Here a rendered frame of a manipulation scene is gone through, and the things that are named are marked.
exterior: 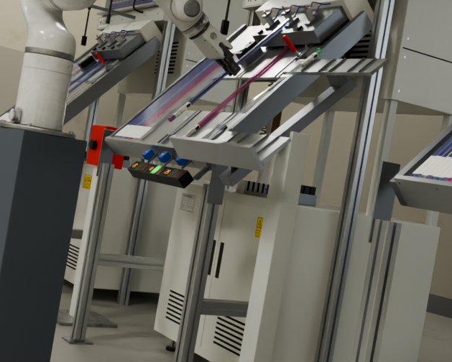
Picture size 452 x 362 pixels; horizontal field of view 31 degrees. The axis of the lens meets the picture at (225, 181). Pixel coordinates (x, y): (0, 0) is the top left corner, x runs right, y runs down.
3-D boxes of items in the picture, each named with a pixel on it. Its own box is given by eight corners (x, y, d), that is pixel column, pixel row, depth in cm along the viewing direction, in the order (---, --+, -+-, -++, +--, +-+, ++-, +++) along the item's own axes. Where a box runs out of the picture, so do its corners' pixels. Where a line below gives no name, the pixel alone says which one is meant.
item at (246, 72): (300, 90, 246) (292, 75, 244) (192, 88, 302) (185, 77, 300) (369, 26, 258) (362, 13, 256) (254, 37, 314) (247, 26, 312)
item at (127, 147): (210, 171, 233) (197, 151, 230) (116, 154, 289) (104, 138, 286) (213, 168, 233) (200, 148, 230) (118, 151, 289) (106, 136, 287)
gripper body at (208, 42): (213, 16, 232) (237, 45, 237) (195, 19, 240) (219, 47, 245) (197, 35, 230) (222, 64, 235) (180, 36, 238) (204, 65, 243)
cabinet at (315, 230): (252, 408, 246) (288, 203, 246) (149, 345, 306) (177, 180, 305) (409, 406, 281) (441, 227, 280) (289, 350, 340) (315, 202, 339)
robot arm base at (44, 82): (24, 129, 189) (37, 49, 189) (-18, 123, 202) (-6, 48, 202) (90, 141, 203) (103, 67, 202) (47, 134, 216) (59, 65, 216)
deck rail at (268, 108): (214, 172, 231) (203, 154, 229) (210, 171, 233) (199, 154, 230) (374, 27, 256) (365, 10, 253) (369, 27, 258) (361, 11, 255)
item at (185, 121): (208, 161, 232) (203, 152, 231) (114, 146, 288) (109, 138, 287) (254, 120, 239) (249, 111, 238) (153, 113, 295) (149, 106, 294)
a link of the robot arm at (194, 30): (208, 9, 231) (215, 17, 233) (193, 12, 239) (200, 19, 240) (190, 31, 229) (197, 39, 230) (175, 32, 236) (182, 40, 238)
